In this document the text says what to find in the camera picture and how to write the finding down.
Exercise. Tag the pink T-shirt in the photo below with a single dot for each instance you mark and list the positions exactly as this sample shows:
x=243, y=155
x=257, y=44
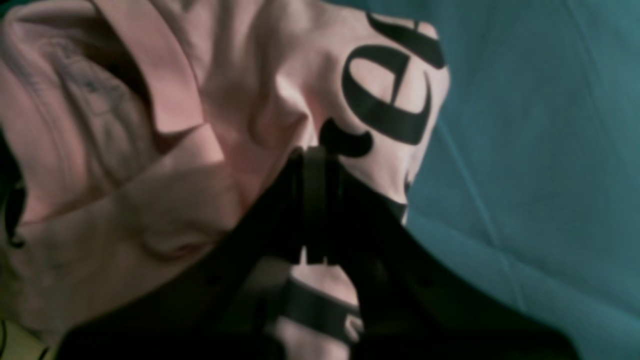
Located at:
x=135, y=134

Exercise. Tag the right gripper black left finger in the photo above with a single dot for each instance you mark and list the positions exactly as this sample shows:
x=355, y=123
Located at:
x=292, y=215

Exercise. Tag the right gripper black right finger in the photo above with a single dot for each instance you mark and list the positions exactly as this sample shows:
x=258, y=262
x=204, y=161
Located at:
x=413, y=307

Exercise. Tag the teal table cloth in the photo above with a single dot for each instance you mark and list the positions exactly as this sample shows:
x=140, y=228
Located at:
x=529, y=188

